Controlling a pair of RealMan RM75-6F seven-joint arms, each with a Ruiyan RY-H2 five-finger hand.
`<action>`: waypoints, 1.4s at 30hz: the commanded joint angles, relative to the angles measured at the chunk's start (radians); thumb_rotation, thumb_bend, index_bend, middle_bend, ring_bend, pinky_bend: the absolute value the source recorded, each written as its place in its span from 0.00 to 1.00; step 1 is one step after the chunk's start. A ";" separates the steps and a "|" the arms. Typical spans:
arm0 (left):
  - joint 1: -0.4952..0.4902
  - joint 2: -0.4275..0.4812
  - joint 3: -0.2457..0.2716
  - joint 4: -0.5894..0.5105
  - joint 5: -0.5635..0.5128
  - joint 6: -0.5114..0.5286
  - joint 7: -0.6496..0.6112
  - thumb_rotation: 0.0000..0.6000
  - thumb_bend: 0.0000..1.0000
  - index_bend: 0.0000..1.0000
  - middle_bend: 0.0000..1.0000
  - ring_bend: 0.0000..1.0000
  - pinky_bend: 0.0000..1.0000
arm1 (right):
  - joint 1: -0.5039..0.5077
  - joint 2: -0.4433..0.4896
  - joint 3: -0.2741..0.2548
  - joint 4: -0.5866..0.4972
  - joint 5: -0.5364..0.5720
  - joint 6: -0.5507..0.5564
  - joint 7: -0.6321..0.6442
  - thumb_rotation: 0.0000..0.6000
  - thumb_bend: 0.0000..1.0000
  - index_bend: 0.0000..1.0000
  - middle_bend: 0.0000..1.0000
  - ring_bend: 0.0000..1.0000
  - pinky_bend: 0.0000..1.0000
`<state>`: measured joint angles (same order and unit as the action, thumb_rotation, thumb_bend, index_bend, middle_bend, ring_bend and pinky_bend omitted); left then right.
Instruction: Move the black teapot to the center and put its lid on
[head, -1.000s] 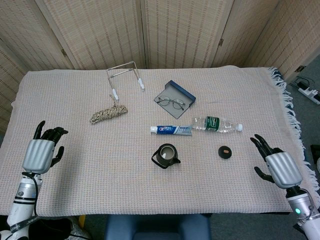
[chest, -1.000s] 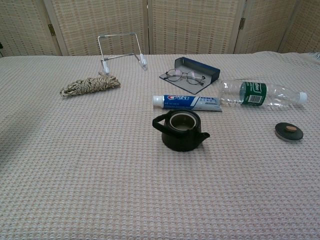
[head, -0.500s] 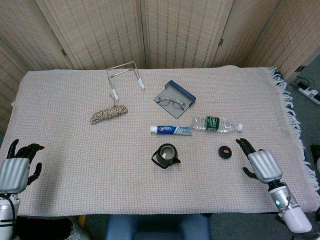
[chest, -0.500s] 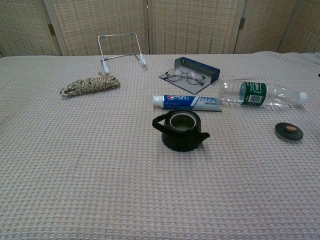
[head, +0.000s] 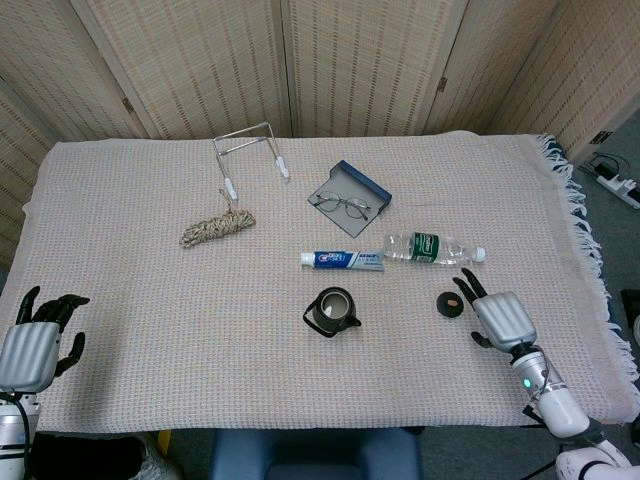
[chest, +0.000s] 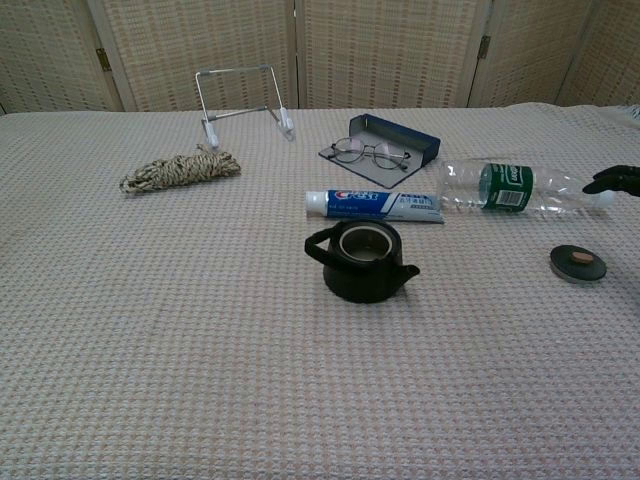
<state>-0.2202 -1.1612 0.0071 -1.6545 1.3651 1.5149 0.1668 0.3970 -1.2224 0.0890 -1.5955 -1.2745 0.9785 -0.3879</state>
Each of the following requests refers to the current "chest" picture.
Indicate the thin metal frame eyeglasses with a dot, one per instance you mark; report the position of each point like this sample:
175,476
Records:
382,161

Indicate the beige woven tablecloth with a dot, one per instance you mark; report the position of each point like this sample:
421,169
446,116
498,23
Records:
250,375

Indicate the blue white toothpaste tube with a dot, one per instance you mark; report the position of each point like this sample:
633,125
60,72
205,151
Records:
380,205

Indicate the black teapot lid wooden knob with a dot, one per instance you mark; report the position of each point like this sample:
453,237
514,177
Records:
575,267

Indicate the clear bottle green label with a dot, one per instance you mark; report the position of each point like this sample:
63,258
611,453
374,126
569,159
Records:
505,187

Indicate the black ceramic teapot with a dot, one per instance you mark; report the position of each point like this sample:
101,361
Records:
360,280

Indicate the woven folding screen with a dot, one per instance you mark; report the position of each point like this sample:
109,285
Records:
390,50

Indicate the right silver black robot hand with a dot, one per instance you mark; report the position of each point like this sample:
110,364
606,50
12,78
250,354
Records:
620,179

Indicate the blue open glasses case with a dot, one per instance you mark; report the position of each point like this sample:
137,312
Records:
400,134

